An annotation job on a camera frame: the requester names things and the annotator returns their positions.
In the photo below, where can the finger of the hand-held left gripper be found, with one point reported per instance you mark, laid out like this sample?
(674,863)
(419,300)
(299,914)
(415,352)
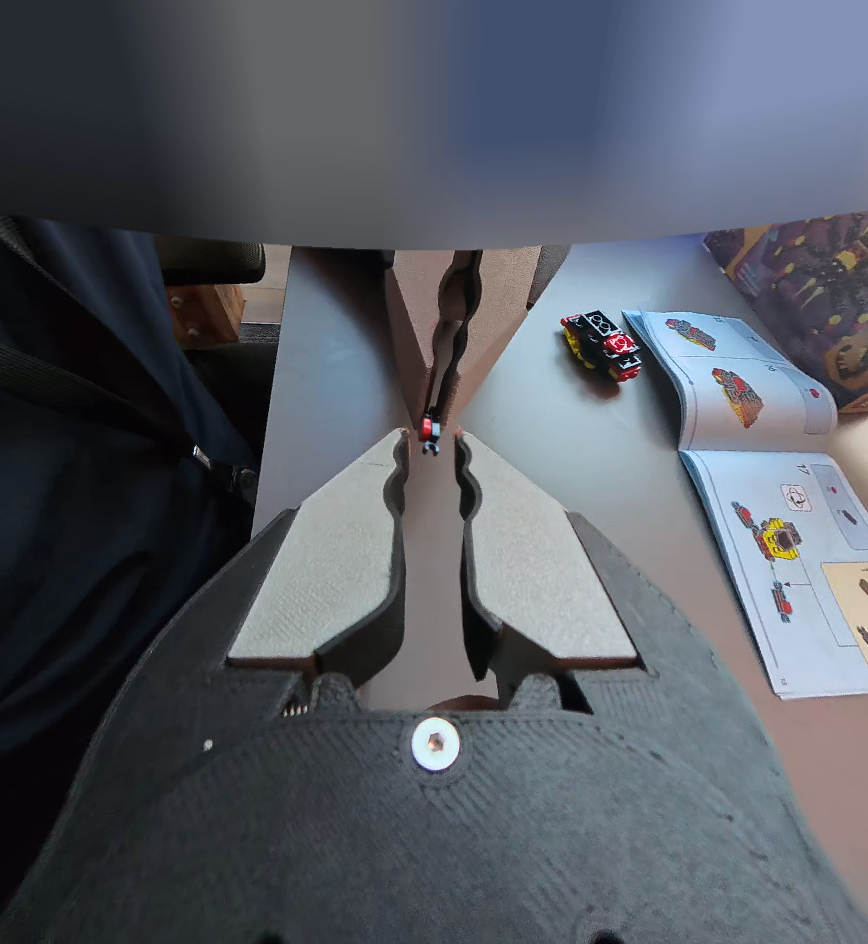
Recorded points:
(413,310)
(500,295)

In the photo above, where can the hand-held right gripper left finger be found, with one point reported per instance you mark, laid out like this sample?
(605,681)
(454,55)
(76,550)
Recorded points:
(331,568)

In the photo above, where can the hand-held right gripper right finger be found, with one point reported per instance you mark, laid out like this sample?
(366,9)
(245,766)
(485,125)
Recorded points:
(537,575)

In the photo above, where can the black yellow red lego model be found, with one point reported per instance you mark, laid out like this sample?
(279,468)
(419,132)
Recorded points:
(603,343)

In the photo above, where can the small red black lego piece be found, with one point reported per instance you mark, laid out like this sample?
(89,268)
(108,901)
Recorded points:
(426,426)

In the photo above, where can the lego instruction booklet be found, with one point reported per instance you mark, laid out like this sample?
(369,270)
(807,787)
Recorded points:
(743,546)

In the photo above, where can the purple yellow lego box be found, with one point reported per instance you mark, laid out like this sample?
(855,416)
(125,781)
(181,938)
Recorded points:
(832,310)

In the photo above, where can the wooden block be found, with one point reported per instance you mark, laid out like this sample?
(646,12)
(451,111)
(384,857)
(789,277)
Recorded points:
(209,313)

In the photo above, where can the black office chair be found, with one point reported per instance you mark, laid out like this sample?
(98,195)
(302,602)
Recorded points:
(209,259)

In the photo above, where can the person's navy jacket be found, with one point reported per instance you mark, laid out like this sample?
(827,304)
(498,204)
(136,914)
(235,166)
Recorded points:
(73,590)

